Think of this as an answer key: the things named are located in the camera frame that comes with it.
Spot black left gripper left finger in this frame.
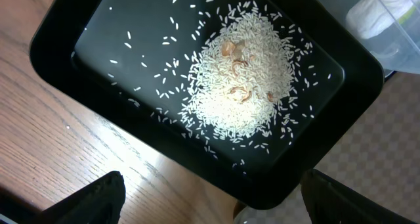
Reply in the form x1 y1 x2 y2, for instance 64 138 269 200
31 171 126 224

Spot black waste tray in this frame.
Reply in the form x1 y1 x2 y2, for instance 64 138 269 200
30 0 384 210

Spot clump of cooked rice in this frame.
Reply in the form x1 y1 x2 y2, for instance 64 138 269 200
106 0 332 168

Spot white tissue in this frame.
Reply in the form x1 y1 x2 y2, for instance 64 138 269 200
345 0 419 39

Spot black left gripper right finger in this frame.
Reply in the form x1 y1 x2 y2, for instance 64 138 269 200
301 169 413 224

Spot dark brown tray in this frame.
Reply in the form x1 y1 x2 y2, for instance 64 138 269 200
316 72 419 223

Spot clear plastic bin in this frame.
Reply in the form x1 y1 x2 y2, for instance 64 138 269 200
318 0 419 74

